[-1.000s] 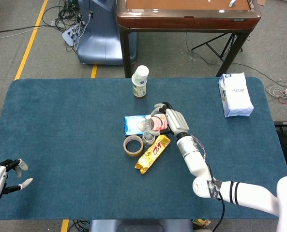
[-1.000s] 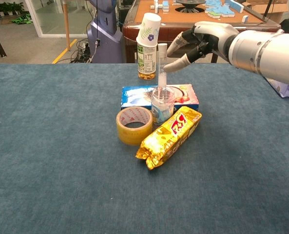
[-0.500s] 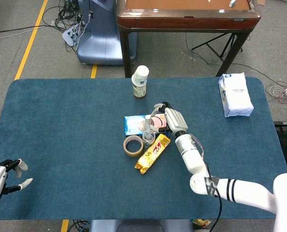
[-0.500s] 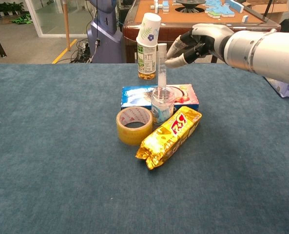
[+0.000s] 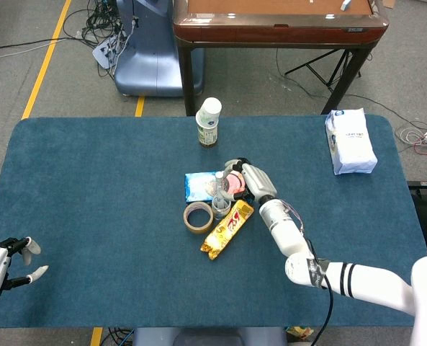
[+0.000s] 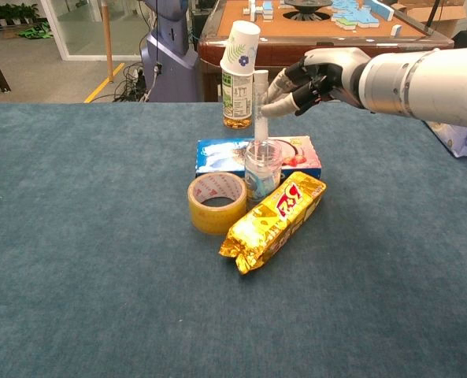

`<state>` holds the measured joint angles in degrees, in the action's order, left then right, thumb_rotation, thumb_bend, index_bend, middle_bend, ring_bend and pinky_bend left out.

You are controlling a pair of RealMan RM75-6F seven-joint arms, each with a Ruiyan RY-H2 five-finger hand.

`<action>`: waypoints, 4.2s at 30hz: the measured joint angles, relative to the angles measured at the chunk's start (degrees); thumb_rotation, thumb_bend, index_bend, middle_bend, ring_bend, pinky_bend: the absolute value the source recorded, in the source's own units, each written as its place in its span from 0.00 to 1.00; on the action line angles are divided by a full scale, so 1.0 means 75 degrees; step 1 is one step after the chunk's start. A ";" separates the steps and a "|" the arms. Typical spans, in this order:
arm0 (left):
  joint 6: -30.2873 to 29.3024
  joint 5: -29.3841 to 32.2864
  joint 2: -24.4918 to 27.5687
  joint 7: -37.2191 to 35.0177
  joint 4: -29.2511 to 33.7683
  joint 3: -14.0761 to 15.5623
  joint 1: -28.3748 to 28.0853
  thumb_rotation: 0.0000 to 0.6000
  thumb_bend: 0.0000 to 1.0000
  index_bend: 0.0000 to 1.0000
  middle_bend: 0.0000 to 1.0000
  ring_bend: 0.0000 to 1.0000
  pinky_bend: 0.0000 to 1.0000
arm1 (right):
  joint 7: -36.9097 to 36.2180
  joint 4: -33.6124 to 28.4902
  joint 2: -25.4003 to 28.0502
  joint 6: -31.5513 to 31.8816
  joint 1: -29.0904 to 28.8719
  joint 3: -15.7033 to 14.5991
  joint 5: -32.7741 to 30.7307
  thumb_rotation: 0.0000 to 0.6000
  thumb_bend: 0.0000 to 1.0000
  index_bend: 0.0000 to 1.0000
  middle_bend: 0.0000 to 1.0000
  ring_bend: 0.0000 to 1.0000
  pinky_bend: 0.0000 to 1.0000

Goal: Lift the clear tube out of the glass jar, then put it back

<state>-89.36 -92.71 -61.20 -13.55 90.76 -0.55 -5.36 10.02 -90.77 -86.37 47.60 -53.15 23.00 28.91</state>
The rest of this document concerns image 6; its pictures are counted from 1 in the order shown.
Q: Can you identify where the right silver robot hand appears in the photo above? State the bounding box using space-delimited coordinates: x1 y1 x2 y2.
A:
261 46 372 117

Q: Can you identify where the clear plastic tube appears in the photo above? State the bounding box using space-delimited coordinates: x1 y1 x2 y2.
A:
254 69 272 158

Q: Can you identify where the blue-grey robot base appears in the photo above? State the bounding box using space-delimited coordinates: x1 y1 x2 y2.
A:
140 0 199 102

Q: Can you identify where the blue white mahjong tile row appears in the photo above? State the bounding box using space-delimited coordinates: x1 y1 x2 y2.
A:
331 0 395 29

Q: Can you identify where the brown mahjong table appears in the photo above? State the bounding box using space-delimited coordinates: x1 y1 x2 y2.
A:
197 0 454 102

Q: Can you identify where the black round ribbed dish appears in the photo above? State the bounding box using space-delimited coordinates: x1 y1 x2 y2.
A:
282 0 335 20

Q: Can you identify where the blue white mahjong tile stack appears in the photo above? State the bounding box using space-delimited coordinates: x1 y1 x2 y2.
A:
243 0 276 20

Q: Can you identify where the white paper cup blue flower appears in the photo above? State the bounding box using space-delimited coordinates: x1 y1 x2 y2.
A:
219 20 261 76

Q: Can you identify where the black tripod stand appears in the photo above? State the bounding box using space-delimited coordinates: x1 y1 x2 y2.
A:
424 0 443 31

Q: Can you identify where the tea bottle green label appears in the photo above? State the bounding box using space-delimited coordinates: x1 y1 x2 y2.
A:
221 66 255 130

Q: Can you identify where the brown cardboard box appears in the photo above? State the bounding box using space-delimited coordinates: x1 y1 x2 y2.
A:
398 0 467 24

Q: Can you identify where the clear glass jar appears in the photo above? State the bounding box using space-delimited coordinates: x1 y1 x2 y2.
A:
243 138 284 209

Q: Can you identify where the white tissue pack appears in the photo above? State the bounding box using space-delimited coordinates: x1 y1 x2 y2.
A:
425 120 467 158

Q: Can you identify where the blue cookie box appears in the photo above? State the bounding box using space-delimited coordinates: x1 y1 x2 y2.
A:
195 135 323 179

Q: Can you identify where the yellow foil biscuit packet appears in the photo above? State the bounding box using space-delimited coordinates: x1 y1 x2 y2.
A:
218 171 328 276

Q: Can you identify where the yellowish packing tape roll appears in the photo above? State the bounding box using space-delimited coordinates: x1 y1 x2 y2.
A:
187 172 249 236

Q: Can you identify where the wooden pole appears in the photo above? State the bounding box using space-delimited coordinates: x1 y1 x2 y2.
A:
101 0 115 83

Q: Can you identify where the white framed glass partition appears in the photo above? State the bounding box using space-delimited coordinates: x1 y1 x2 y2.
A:
39 0 147 62

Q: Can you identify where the green cloth heap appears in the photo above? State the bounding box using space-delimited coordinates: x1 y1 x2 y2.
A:
18 21 55 40

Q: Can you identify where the blue felt table mat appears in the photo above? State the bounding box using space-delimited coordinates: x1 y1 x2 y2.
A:
0 101 467 378

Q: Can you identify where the green potted plants row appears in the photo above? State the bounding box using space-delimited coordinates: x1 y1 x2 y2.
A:
0 2 40 28

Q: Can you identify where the black floor cable bundle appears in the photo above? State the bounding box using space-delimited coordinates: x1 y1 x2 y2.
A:
113 61 151 102

